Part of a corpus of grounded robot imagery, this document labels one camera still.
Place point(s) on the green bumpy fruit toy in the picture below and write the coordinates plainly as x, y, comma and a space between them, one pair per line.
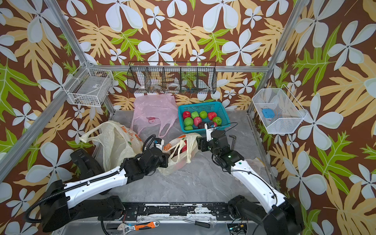
194, 114

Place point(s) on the green cabbage toy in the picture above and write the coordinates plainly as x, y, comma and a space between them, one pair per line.
188, 121

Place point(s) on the green apple toy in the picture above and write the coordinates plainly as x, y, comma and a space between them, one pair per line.
203, 114

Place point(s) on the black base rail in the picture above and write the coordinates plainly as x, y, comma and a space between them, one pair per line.
135, 211

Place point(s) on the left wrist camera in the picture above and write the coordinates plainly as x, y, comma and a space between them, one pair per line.
159, 143

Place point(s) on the white wire basket left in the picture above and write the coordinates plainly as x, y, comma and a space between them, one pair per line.
88, 85

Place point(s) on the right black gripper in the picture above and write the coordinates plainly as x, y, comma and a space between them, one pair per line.
202, 143

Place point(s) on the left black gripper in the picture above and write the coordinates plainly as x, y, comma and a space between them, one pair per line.
164, 157

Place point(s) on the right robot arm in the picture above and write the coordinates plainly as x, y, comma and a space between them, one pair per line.
277, 214

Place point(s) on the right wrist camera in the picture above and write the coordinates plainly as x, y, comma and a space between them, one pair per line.
209, 128

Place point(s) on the pale yellow bag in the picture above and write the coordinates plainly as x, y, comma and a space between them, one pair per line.
180, 152

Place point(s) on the pink red fruit toy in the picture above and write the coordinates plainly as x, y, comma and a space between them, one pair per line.
197, 121

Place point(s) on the pink plastic bag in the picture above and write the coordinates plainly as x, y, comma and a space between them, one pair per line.
152, 110

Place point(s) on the orange adjustable wrench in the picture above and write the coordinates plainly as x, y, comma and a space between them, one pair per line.
125, 229

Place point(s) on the white wire basket right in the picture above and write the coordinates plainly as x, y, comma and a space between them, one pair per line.
289, 113

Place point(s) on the grey allen key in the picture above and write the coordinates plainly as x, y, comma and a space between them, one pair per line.
234, 138

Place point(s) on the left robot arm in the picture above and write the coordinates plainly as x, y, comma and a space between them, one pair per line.
63, 203

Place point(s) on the white wire basket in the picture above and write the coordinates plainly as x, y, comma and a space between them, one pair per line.
88, 85
289, 113

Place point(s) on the yellow plastic bag with fruit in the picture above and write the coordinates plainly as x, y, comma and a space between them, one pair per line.
118, 143

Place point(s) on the red apple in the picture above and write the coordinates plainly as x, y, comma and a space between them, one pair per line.
186, 114

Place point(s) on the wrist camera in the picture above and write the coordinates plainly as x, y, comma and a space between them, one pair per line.
159, 143
209, 128

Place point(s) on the teal plastic basket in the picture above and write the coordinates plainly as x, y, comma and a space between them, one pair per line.
208, 107

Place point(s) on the black handled screwdriver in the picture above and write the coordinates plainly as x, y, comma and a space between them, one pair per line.
198, 223

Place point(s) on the green round fruit toy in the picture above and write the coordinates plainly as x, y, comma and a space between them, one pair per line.
218, 120

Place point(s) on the blue object in basket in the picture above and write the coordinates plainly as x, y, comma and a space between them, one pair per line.
268, 113

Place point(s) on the black wire basket rear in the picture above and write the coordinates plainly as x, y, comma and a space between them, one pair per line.
172, 77

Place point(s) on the dark purple fruit toy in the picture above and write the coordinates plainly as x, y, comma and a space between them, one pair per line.
201, 125

